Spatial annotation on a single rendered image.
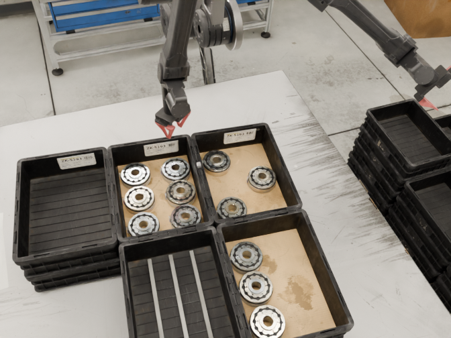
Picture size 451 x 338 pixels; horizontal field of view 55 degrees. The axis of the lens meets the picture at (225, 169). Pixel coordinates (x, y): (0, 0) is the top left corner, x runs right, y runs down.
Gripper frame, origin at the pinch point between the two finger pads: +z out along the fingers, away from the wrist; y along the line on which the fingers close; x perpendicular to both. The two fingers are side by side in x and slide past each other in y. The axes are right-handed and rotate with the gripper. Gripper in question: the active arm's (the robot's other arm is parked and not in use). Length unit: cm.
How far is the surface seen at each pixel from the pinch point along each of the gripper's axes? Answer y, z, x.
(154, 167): -1.6, 23.0, 9.6
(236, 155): 20.7, 23.2, -12.9
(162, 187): -7.1, 23.4, 1.3
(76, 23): 97, 63, 157
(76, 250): -45.5, 14.2, 2.9
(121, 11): 121, 59, 138
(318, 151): 54, 36, -35
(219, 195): 1.4, 23.8, -17.6
